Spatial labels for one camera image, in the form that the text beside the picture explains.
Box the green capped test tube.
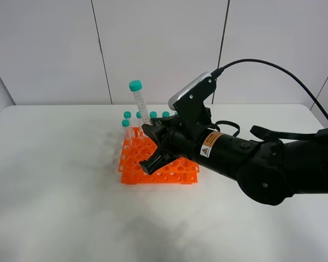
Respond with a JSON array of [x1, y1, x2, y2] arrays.
[[129, 80, 151, 124]]

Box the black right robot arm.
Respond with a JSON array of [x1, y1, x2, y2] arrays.
[[140, 115, 328, 206]]

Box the orange plastic test tube rack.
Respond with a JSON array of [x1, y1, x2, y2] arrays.
[[118, 127, 200, 184]]

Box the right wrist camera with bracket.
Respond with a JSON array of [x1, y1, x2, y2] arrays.
[[168, 72, 216, 139]]

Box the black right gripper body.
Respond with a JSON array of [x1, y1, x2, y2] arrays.
[[151, 115, 205, 164]]

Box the front left racked test tube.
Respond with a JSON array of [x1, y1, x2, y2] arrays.
[[121, 119, 132, 146]]

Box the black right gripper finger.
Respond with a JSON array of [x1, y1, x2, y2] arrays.
[[142, 124, 167, 145], [139, 149, 169, 175]]

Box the black right camera cable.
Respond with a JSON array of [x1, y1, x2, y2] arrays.
[[210, 58, 328, 129]]

